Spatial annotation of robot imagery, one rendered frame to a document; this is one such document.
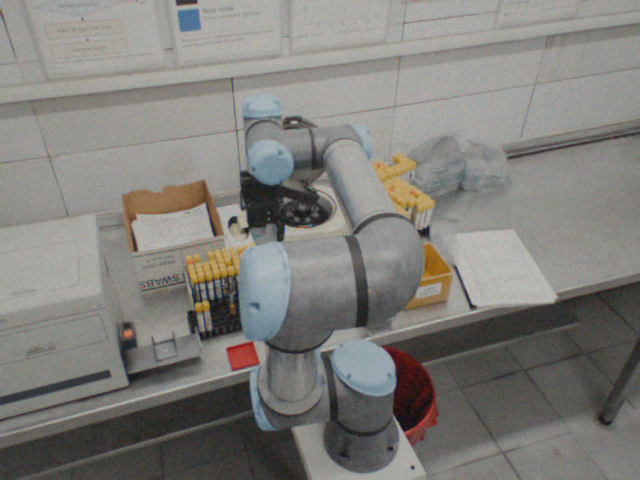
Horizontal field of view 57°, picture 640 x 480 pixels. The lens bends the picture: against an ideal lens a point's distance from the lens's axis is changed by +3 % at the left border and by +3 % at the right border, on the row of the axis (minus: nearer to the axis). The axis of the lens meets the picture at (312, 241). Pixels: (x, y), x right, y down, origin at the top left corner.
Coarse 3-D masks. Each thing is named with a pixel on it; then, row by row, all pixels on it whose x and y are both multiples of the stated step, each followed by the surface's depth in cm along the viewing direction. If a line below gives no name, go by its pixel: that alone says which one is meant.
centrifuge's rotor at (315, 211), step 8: (288, 208) 169; (296, 208) 167; (304, 208) 167; (312, 208) 170; (320, 208) 170; (288, 216) 167; (296, 216) 168; (304, 216) 167; (312, 216) 167; (320, 216) 166; (328, 216) 169; (288, 224) 165; (296, 224) 164; (304, 224) 164; (312, 224) 164
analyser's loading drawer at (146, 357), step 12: (180, 336) 139; (192, 336) 139; (144, 348) 136; (156, 348) 136; (168, 348) 136; (180, 348) 136; (192, 348) 136; (132, 360) 134; (144, 360) 134; (156, 360) 133; (168, 360) 134; (132, 372) 132
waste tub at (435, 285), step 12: (432, 252) 158; (432, 264) 159; (444, 264) 152; (432, 276) 161; (444, 276) 148; (420, 288) 148; (432, 288) 150; (444, 288) 151; (420, 300) 151; (432, 300) 153; (444, 300) 154
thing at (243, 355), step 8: (240, 344) 142; (248, 344) 142; (232, 352) 140; (240, 352) 140; (248, 352) 140; (256, 352) 140; (232, 360) 138; (240, 360) 139; (248, 360) 139; (256, 360) 138; (232, 368) 136; (240, 368) 137
